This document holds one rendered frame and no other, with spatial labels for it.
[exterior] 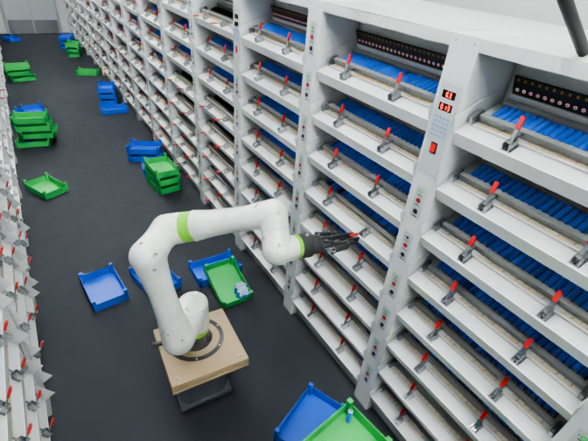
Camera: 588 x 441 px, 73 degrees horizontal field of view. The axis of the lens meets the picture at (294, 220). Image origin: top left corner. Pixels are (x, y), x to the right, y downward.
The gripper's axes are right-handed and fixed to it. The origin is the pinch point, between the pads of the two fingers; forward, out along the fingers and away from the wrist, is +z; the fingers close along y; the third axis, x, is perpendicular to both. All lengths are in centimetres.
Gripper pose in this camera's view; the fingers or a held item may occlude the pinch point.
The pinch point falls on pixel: (349, 238)
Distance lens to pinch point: 163.5
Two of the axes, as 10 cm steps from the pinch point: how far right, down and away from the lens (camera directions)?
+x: 2.2, -8.6, -4.6
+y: 5.3, 5.1, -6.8
